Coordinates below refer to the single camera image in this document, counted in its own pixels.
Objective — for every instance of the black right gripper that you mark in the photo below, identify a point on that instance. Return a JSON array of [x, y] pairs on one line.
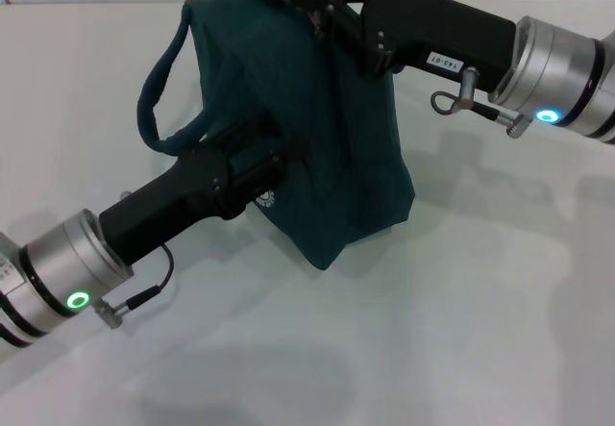
[[442, 27]]

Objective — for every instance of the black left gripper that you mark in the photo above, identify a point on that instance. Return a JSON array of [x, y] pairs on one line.
[[173, 205]]

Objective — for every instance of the dark teal insulated lunch bag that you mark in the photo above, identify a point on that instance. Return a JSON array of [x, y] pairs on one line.
[[312, 132]]

